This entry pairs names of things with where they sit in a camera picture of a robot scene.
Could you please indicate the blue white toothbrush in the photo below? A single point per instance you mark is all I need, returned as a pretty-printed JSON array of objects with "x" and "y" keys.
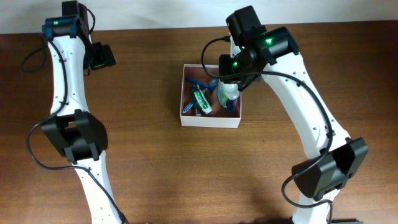
[{"x": 193, "y": 103}]

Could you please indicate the blue disposable razor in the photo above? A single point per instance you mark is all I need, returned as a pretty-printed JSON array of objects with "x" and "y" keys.
[{"x": 210, "y": 87}]

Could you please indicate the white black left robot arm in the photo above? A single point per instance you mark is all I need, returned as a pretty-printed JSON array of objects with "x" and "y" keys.
[{"x": 72, "y": 130}]

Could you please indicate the teal white toothpaste tube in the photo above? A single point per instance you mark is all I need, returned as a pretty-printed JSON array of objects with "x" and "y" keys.
[{"x": 198, "y": 111}]

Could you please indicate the white cardboard box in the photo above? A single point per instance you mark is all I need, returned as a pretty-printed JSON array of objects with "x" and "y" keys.
[{"x": 219, "y": 117}]

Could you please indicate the green Dettol soap bar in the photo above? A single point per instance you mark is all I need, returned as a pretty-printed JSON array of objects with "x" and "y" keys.
[{"x": 200, "y": 99}]

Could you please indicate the clear purple foam soap bottle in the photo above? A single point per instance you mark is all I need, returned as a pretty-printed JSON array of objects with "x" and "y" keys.
[{"x": 228, "y": 95}]

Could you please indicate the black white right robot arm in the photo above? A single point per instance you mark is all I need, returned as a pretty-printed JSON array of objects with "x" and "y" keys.
[{"x": 333, "y": 157}]

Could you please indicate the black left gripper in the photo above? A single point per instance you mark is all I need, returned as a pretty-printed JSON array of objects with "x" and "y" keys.
[{"x": 107, "y": 58}]

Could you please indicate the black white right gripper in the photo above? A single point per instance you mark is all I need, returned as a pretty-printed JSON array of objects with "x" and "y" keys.
[{"x": 228, "y": 74}]

